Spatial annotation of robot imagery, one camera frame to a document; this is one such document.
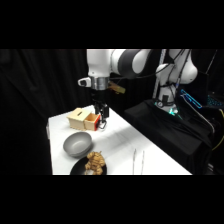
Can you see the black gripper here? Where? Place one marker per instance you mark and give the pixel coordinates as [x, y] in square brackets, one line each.
[101, 109]

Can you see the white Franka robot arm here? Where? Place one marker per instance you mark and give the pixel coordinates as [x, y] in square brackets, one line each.
[100, 63]

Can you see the light wooden box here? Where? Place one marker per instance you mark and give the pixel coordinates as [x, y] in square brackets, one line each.
[77, 119]

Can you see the grey bowl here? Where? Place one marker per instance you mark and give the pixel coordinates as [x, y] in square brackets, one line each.
[77, 144]

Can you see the wooden toy figure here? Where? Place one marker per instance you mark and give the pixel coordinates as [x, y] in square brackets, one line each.
[95, 162]

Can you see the clear tongs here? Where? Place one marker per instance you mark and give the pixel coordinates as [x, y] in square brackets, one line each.
[134, 162]

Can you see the black plate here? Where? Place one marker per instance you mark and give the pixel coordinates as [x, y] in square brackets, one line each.
[78, 169]

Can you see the black cloth-covered robot stand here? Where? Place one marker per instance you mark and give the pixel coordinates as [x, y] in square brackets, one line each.
[166, 133]

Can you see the small green light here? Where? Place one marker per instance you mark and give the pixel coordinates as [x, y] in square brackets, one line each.
[172, 111]

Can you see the black curtain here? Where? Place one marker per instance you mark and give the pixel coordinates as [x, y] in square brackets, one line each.
[33, 100]

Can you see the blue lit device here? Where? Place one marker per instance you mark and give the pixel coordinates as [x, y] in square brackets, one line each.
[191, 98]

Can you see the tan wrist camera box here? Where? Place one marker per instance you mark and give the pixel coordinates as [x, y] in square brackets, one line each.
[117, 88]

